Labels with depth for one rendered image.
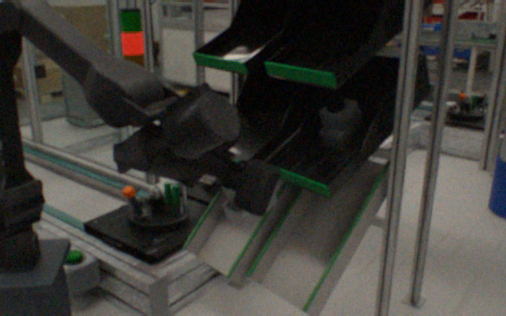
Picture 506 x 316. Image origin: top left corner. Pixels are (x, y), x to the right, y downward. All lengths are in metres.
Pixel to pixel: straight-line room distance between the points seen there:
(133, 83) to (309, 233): 0.44
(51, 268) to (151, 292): 0.21
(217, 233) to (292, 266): 0.17
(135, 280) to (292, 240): 0.31
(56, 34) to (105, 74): 0.09
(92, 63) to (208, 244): 0.49
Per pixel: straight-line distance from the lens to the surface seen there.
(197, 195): 1.28
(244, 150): 0.87
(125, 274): 1.02
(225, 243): 0.96
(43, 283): 0.84
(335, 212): 0.89
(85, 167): 1.60
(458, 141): 2.01
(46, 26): 0.66
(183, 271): 1.03
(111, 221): 1.19
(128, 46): 1.27
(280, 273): 0.89
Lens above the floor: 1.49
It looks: 20 degrees down
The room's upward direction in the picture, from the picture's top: straight up
